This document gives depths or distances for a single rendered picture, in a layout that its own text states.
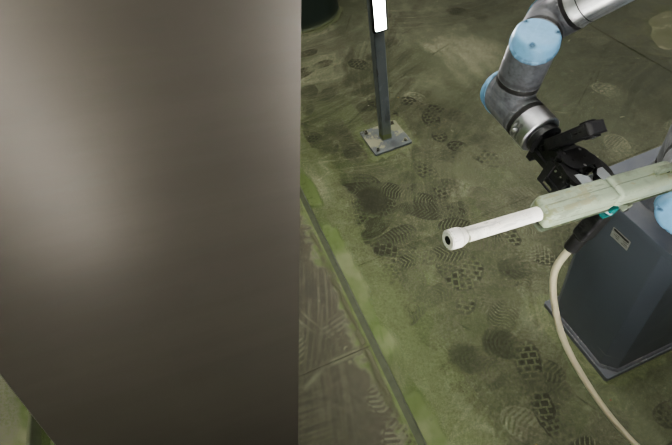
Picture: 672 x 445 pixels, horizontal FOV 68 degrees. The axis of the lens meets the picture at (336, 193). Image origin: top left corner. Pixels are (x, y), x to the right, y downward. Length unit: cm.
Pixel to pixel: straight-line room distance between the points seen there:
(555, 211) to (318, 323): 116
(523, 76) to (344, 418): 114
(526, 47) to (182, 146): 73
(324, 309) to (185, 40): 153
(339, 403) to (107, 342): 115
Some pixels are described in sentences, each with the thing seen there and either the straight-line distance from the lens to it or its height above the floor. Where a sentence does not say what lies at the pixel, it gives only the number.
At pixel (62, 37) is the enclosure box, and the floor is 148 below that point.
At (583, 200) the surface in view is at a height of 99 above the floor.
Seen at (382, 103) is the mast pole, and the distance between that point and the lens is 236.
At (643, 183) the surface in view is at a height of 96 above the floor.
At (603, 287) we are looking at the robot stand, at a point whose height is 34.
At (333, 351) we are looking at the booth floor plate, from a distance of 179.
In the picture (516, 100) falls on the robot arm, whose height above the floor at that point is 98.
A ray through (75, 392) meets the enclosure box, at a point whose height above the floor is 106.
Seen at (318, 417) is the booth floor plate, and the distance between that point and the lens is 171.
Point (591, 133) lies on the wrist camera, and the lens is 100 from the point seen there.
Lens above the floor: 163
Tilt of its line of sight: 46 degrees down
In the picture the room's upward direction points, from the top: 11 degrees counter-clockwise
